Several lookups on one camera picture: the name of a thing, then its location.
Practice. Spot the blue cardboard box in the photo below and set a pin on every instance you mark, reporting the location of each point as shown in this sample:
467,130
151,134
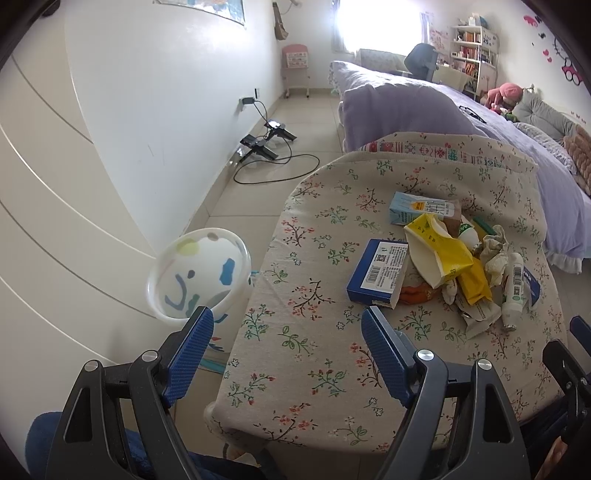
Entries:
379,275

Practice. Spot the yellow plastic wrapper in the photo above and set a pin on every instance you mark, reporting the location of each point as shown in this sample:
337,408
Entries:
475,286

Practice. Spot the pink child chair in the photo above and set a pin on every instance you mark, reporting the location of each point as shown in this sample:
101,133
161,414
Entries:
294,69

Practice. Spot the orange wrapper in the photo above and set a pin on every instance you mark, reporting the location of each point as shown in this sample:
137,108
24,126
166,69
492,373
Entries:
414,295

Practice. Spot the lined paper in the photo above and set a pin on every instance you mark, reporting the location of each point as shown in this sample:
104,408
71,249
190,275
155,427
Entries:
494,256

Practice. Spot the floral beige tablecloth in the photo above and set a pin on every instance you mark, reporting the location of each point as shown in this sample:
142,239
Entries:
299,371

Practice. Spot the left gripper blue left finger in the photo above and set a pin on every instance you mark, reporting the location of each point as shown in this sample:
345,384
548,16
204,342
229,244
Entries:
182,353

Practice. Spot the white bookshelf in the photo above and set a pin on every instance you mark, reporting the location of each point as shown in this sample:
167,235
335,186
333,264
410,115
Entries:
474,51

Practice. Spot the purple pillow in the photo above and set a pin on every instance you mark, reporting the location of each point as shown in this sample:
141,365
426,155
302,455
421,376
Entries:
370,113

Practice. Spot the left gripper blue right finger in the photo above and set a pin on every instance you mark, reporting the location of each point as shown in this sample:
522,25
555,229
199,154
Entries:
393,353

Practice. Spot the white green yogurt bottle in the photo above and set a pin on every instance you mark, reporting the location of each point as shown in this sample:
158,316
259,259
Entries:
469,236

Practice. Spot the white patterned trash bin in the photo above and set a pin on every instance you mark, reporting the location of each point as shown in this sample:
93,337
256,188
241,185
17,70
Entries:
208,267

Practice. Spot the white lotion bottle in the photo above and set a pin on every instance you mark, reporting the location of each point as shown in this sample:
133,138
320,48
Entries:
514,292

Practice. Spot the grey cushion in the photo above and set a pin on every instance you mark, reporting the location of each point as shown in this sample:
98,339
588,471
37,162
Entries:
534,111

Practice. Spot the light blue milk carton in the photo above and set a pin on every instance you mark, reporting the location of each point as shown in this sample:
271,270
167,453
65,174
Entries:
405,208

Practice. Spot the pink plush toy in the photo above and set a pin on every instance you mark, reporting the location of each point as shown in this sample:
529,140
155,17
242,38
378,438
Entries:
506,96

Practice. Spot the dark blue office chair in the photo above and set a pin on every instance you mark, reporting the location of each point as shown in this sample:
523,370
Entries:
421,62

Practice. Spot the yellow paper cup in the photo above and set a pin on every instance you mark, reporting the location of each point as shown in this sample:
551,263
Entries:
437,256

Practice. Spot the brown knitted cushion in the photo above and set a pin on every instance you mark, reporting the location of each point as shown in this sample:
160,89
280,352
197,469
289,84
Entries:
578,146

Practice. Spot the black device on floor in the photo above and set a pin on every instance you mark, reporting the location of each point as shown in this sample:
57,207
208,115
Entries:
279,130

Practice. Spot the purple bed duvet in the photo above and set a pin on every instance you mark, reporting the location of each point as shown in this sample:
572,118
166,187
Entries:
565,205

